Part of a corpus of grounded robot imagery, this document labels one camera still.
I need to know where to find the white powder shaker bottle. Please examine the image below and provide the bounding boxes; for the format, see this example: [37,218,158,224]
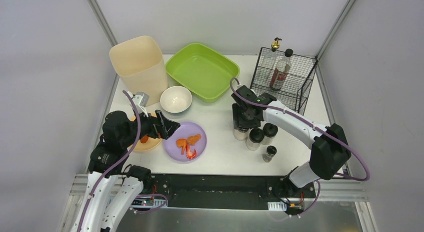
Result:
[233,127,249,141]

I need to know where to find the speckled seasoning shaker bottle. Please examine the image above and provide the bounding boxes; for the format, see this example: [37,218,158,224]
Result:
[245,128,265,151]

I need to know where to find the black-cap shaker bottle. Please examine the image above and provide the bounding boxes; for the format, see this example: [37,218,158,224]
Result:
[261,123,278,145]

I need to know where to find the clear oil bottle gold spout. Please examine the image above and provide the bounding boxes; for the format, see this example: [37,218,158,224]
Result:
[260,37,282,69]

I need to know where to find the dark vinegar bottle red label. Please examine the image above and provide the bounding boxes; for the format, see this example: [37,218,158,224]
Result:
[269,48,294,90]

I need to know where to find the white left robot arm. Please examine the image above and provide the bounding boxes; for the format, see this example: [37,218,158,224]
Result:
[71,110,180,232]

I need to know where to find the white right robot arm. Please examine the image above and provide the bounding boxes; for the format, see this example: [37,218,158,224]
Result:
[232,85,352,197]

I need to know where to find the purple plastic plate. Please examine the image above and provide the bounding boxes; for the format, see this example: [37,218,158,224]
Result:
[163,122,207,163]

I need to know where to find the yellow plastic plate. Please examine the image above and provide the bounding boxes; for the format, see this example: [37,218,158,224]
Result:
[127,112,163,153]

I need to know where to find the orange chicken wing toy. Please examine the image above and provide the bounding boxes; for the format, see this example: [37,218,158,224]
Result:
[176,138,189,155]

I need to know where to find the brown food scraps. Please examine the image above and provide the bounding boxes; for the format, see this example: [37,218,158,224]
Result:
[140,136,149,144]

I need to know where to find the white ceramic bowl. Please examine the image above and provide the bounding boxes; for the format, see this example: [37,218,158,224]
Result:
[159,86,193,113]

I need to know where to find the fried chicken nugget piece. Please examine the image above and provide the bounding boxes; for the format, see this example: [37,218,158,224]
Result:
[187,134,202,146]

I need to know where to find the small pepper jar black cap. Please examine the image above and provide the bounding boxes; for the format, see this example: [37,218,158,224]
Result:
[262,145,277,163]

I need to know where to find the red shrimp toy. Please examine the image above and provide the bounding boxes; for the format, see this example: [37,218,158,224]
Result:
[185,144,197,160]

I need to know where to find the green plastic tub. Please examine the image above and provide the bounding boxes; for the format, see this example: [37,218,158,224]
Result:
[165,43,240,103]

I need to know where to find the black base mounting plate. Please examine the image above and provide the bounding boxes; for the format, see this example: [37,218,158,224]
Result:
[143,174,316,210]

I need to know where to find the beige plastic bin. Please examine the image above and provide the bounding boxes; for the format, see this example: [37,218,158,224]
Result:
[109,35,169,106]

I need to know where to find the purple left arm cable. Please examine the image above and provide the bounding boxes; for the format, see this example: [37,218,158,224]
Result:
[76,90,169,232]

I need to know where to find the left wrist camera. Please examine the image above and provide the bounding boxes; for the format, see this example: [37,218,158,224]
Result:
[130,92,150,117]

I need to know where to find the black wire basket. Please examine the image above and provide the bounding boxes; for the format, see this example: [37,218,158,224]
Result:
[249,47,318,115]

